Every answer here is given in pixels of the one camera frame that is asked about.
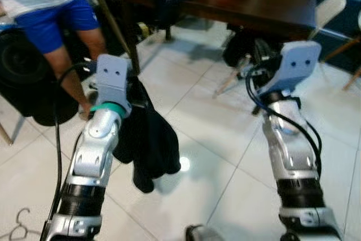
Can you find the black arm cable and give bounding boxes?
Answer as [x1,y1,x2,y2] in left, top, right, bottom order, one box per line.
[48,63,96,225]
[245,63,322,177]

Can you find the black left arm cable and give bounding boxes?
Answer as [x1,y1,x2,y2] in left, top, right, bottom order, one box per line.
[48,63,96,225]

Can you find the person in blue shorts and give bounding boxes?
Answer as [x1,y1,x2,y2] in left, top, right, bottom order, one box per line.
[0,0,108,120]

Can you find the dark wooden table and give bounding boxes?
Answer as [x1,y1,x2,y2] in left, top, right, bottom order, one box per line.
[118,0,325,75]

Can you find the small white chair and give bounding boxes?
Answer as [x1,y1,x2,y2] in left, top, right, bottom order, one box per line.
[214,0,361,98]

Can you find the grey wire hanger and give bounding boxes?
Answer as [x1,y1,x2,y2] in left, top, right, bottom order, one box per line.
[0,207,49,241]

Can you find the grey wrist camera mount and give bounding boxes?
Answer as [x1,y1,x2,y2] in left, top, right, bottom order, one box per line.
[259,41,322,98]
[95,55,133,112]

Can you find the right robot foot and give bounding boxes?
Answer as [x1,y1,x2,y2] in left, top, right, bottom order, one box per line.
[185,225,212,241]

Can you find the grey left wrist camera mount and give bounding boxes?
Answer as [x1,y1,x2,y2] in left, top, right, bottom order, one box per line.
[95,55,133,112]

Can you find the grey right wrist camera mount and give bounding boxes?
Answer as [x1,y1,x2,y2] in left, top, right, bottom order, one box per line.
[259,41,322,98]

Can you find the black round bag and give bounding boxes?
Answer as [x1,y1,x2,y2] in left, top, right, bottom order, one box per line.
[0,27,80,126]

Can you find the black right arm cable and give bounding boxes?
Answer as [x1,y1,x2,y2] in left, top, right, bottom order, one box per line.
[245,63,322,177]

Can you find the black garment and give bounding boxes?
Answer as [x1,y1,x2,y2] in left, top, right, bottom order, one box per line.
[113,77,181,194]

